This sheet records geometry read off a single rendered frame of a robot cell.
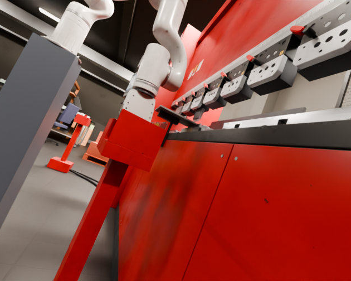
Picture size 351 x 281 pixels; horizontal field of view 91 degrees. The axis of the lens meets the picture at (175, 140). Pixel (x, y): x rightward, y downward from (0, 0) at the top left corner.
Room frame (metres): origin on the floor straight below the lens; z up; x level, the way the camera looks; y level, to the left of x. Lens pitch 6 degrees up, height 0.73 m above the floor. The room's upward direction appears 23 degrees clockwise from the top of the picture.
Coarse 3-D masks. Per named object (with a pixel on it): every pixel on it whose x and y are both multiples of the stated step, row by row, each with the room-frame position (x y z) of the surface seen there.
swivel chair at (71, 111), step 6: (66, 108) 3.78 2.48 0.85; (72, 108) 3.92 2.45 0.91; (78, 108) 4.10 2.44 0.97; (66, 114) 3.86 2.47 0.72; (72, 114) 4.05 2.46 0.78; (60, 120) 3.81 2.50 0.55; (66, 120) 3.99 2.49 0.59; (60, 126) 3.80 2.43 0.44; (66, 126) 4.00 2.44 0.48; (48, 138) 3.86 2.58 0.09
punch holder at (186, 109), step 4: (196, 92) 1.30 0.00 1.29; (188, 96) 1.43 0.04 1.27; (188, 100) 1.38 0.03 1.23; (192, 100) 1.30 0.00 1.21; (184, 104) 1.43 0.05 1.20; (188, 104) 1.33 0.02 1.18; (184, 108) 1.38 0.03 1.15; (188, 108) 1.30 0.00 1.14; (184, 112) 1.39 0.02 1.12; (188, 112) 1.35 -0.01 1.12; (192, 112) 1.32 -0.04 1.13; (188, 116) 1.46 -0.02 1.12
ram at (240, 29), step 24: (240, 0) 1.16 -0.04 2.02; (264, 0) 0.81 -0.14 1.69; (288, 0) 0.62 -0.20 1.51; (312, 0) 0.50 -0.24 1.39; (336, 0) 0.42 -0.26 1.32; (240, 24) 0.99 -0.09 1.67; (264, 24) 0.73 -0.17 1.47; (288, 24) 0.57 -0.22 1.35; (216, 48) 1.25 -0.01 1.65; (240, 48) 0.86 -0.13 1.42; (264, 48) 0.66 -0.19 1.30; (192, 72) 1.65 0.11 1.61
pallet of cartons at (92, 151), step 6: (102, 132) 4.07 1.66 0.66; (90, 144) 3.73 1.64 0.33; (96, 144) 3.75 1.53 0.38; (90, 150) 3.74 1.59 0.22; (96, 150) 3.76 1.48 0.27; (84, 156) 3.70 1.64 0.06; (90, 156) 4.02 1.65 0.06; (96, 156) 3.77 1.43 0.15; (102, 156) 3.79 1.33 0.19; (96, 162) 3.84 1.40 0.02; (102, 162) 4.11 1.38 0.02
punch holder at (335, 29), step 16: (320, 16) 0.45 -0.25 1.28; (336, 16) 0.40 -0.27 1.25; (320, 32) 0.43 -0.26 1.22; (336, 32) 0.39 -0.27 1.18; (304, 48) 0.46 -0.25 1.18; (320, 48) 0.41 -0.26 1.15; (336, 48) 0.38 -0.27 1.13; (304, 64) 0.45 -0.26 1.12; (320, 64) 0.43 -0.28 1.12; (336, 64) 0.41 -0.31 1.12
